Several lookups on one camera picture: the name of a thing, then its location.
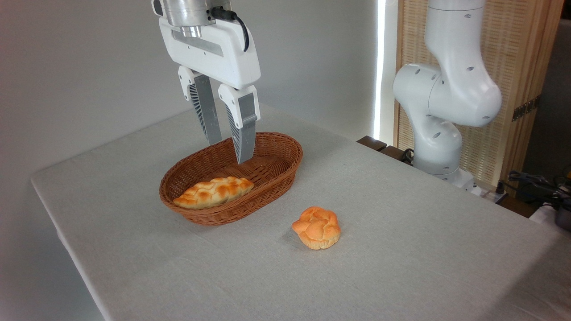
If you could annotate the black metal screen hinge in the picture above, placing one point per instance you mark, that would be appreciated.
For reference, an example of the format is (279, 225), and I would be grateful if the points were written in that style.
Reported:
(526, 108)

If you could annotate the dark wooden block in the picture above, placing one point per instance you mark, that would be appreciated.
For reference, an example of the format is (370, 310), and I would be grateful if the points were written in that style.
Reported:
(392, 153)
(371, 142)

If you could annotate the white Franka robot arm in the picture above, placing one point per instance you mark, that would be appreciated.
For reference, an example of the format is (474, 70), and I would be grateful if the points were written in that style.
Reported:
(455, 89)

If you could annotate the white tablecloth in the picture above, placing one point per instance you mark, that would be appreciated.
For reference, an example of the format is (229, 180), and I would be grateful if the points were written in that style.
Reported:
(379, 249)

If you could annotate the vertical white light strip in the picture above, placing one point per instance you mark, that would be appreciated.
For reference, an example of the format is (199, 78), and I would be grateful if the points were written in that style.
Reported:
(379, 67)

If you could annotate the round knotted bread roll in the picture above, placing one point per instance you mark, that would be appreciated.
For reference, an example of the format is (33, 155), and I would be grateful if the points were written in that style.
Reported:
(317, 228)

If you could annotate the long braided bread loaf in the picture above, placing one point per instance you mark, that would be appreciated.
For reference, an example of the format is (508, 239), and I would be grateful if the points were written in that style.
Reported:
(214, 191)

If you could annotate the brown wicker basket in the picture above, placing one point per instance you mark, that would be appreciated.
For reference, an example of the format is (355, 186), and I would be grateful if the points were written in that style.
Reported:
(272, 167)

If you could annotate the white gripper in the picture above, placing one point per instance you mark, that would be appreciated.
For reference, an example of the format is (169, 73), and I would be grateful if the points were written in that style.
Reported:
(232, 51)

